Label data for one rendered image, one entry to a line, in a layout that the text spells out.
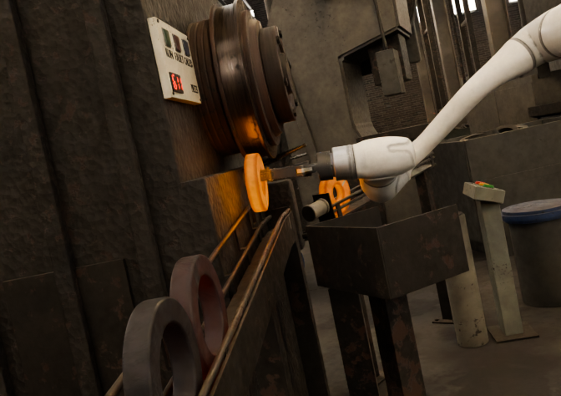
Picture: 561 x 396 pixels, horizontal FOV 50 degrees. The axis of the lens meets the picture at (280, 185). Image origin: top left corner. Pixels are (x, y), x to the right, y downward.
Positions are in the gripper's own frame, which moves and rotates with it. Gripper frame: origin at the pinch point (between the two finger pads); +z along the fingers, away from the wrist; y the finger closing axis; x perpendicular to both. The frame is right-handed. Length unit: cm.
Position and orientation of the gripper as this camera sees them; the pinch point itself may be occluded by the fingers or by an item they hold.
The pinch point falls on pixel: (256, 176)
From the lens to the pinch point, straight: 160.2
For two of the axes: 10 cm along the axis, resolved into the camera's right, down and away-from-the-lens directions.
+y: 1.2, -0.8, 9.9
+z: -9.8, 1.4, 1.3
